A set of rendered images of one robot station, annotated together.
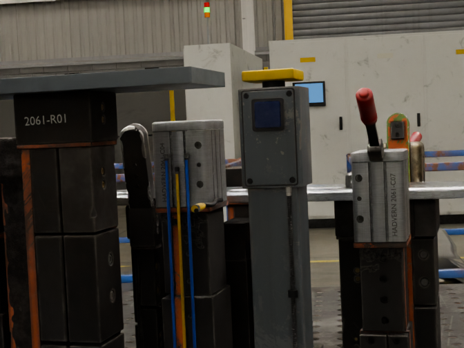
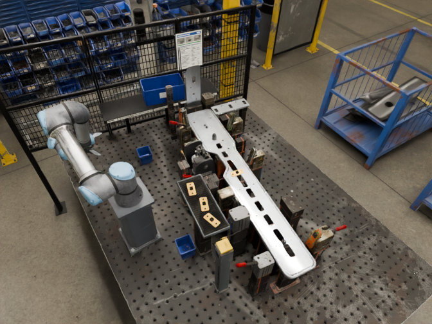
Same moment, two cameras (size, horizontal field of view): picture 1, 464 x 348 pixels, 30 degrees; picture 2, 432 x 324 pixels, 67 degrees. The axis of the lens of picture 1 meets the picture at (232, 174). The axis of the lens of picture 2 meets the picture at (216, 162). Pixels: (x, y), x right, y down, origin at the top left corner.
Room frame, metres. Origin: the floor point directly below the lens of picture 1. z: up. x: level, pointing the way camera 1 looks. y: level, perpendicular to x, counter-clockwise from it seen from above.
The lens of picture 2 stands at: (0.46, -0.58, 2.53)
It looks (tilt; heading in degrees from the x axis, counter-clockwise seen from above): 47 degrees down; 48
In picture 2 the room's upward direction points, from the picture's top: 2 degrees clockwise
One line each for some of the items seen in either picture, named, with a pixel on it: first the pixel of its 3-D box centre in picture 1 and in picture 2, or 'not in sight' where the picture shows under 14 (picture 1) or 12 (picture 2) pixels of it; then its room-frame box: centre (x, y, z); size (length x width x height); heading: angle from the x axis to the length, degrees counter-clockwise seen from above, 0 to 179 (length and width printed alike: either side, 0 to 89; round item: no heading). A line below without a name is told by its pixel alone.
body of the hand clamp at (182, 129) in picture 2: not in sight; (186, 146); (1.41, 0.82, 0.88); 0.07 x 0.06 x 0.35; 164
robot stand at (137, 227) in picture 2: not in sight; (135, 216); (0.81, 0.52, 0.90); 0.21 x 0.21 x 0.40; 83
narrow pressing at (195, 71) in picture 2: not in sight; (193, 87); (1.65, 1.03, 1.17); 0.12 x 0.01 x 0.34; 164
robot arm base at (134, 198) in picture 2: not in sight; (127, 190); (0.81, 0.52, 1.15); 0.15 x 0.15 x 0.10
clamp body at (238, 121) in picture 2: not in sight; (234, 137); (1.75, 0.67, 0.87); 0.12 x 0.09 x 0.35; 164
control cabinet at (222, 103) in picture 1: (228, 117); not in sight; (10.42, 0.01, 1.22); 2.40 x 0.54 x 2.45; 170
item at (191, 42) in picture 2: not in sight; (189, 49); (1.81, 1.29, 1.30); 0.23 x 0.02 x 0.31; 164
